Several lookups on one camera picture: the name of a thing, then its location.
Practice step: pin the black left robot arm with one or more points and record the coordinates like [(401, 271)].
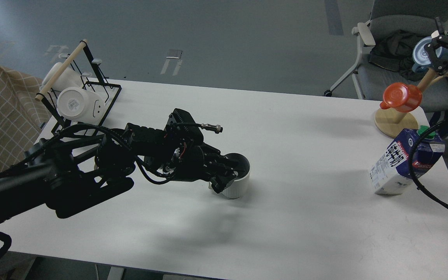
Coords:
[(84, 165)]

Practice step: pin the white ribbed ceramic mug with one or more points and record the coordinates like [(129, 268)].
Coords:
[(237, 187)]

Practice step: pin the beige checked tablecloth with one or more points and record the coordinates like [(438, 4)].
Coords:
[(21, 115)]

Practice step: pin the wooden mug tree stand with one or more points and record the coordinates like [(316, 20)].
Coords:
[(391, 122)]

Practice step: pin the grey office chair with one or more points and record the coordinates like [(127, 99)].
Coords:
[(387, 16)]

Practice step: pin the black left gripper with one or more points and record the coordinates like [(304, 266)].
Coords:
[(206, 163)]

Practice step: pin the orange mug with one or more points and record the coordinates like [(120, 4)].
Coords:
[(402, 97)]

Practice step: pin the dark cloth on chair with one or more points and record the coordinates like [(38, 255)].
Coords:
[(394, 53)]

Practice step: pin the white smiley face mug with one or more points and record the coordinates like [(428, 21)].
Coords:
[(79, 105)]

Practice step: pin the blue white milk carton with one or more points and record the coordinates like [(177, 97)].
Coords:
[(390, 175)]

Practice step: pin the black wire cup rack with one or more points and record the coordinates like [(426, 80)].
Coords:
[(81, 60)]

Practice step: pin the white mug behind rack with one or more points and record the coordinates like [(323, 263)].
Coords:
[(69, 78)]

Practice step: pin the blue mug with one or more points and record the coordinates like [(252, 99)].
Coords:
[(421, 58)]

